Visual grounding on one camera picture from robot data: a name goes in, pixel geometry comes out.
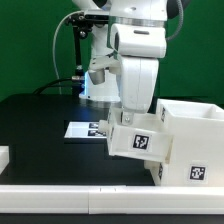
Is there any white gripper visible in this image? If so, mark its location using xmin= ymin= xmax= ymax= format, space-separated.
xmin=118 ymin=55 xmax=159 ymax=126

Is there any white small drawer box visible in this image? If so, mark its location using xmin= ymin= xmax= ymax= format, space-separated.
xmin=98 ymin=107 xmax=173 ymax=162

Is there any white drawer cabinet frame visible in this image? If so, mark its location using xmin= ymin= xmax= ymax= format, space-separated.
xmin=156 ymin=99 xmax=224 ymax=187

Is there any white drawer with knob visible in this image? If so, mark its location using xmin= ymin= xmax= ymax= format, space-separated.
xmin=144 ymin=161 xmax=163 ymax=186

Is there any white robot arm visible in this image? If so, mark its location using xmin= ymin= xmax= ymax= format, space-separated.
xmin=72 ymin=0 xmax=191 ymax=125

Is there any white flat panel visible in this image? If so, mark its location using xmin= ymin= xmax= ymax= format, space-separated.
xmin=64 ymin=122 xmax=106 ymax=139

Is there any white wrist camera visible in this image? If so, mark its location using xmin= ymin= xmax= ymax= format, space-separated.
xmin=108 ymin=23 xmax=167 ymax=58

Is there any black camera on stand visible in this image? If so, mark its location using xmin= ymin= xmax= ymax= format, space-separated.
xmin=65 ymin=10 xmax=109 ymax=81

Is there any white left fence rail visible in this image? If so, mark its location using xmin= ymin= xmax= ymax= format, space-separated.
xmin=0 ymin=146 xmax=9 ymax=174

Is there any white fence rail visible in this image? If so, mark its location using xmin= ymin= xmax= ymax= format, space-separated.
xmin=0 ymin=185 xmax=224 ymax=215
xmin=0 ymin=146 xmax=9 ymax=174

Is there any white front fence rail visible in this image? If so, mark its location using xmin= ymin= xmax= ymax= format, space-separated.
xmin=0 ymin=185 xmax=224 ymax=215

